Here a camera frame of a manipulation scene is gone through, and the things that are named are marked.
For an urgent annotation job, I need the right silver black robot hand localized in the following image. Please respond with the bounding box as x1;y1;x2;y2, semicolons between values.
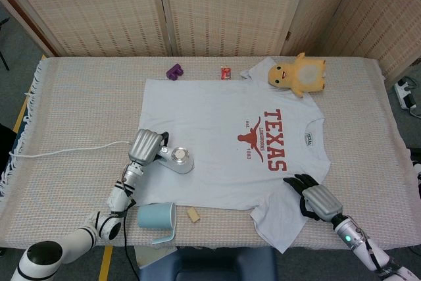
283;173;344;223

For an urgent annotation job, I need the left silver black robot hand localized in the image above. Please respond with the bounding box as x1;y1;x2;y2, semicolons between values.
127;128;170;166

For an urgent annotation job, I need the white handheld steam iron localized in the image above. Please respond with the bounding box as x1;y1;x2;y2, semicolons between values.
153;145;195;175

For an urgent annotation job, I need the white Texas print T-shirt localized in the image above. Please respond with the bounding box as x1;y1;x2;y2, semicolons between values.
130;57;332;255

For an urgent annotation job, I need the white iron power cord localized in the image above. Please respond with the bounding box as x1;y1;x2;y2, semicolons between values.
9;140;134;159

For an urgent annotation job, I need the blue padded robot base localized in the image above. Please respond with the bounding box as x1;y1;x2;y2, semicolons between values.
137;247;279;281

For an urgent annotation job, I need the light blue plastic mug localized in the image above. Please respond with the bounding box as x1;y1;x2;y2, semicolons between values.
137;201;178;246

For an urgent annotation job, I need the purple plastic block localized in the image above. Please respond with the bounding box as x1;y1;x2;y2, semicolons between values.
165;63;185;82

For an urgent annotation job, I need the beige rectangular eraser block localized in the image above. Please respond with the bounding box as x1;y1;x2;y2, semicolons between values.
186;207;201;223

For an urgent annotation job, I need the white flat board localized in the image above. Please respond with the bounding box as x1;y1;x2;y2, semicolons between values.
135;246;178;269

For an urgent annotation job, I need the yellow plush toy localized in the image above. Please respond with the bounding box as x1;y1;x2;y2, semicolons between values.
266;52;328;99

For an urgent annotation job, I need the white power strip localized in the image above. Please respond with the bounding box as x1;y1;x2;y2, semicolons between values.
393;76;418;110

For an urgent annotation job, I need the black bulky object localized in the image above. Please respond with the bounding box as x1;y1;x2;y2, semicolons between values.
0;122;18;152

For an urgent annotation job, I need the woven folding screen panel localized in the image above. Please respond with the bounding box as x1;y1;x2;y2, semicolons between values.
156;0;316;57
0;0;174;59
328;0;421;80
279;0;362;60

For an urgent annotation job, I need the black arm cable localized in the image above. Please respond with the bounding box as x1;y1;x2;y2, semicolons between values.
122;200;141;281

